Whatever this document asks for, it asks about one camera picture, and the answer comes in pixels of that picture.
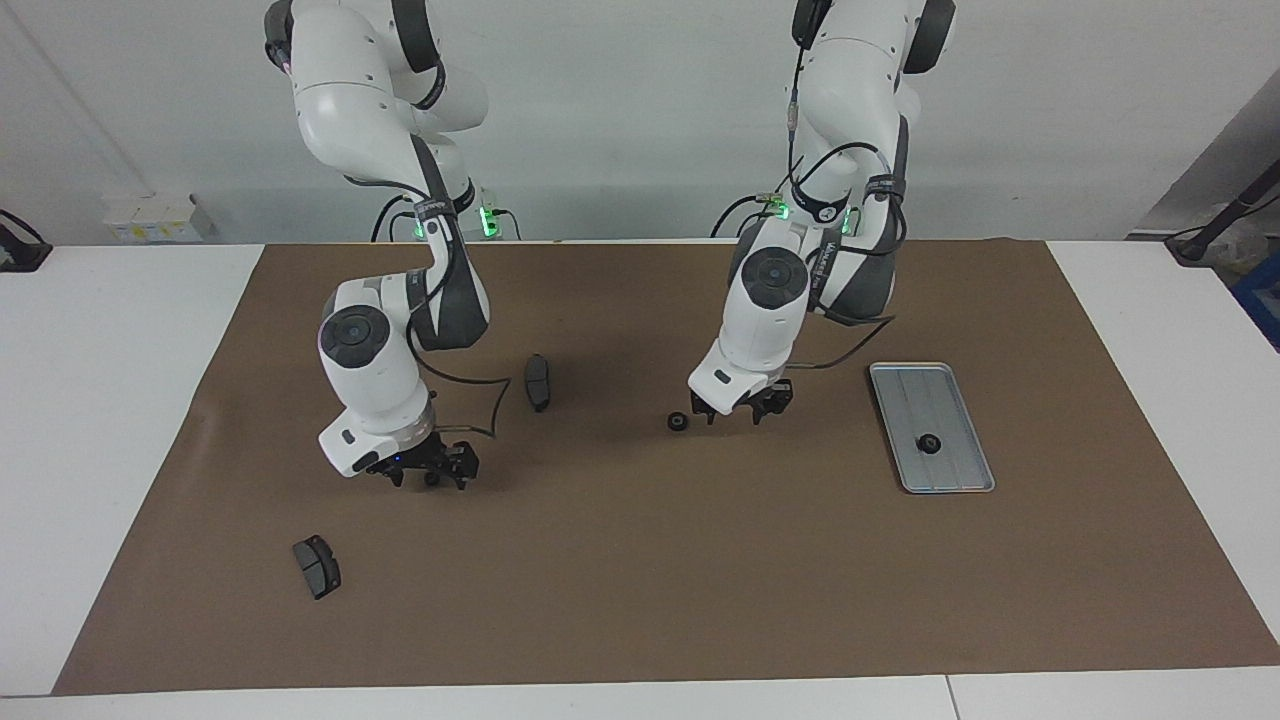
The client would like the silver ribbed metal tray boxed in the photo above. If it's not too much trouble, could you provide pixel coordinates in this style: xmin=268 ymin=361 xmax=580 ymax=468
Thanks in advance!
xmin=868 ymin=362 xmax=997 ymax=495

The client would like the short dark brake pad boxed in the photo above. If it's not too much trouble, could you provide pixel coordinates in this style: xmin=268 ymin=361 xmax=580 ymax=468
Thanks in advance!
xmin=292 ymin=535 xmax=342 ymax=601

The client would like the brown table mat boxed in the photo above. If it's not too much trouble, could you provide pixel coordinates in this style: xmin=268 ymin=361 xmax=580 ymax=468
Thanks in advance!
xmin=52 ymin=238 xmax=1280 ymax=697

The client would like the black stand base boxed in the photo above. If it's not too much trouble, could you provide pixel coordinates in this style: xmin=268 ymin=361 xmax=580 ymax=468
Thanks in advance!
xmin=0 ymin=210 xmax=53 ymax=273

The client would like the black tripod leg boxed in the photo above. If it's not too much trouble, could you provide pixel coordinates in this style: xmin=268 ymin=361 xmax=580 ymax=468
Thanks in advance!
xmin=1165 ymin=185 xmax=1280 ymax=266

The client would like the blue crate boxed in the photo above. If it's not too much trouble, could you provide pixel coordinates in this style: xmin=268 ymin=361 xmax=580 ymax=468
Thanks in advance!
xmin=1232 ymin=250 xmax=1280 ymax=351

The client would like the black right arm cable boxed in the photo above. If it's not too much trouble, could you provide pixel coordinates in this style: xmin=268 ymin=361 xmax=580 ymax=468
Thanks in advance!
xmin=410 ymin=340 xmax=513 ymax=441

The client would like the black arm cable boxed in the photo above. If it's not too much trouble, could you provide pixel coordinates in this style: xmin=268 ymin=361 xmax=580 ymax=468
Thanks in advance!
xmin=410 ymin=340 xmax=513 ymax=441
xmin=785 ymin=20 xmax=906 ymax=373

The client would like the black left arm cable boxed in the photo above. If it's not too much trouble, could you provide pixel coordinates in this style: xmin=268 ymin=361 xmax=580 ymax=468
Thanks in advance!
xmin=785 ymin=20 xmax=906 ymax=373

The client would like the black base cable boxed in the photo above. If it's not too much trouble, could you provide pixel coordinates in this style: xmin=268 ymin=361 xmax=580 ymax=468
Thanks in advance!
xmin=370 ymin=193 xmax=416 ymax=243
xmin=710 ymin=193 xmax=771 ymax=239

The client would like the white wall socket box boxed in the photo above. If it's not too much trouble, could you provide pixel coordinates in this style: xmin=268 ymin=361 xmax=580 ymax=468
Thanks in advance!
xmin=103 ymin=193 xmax=216 ymax=243

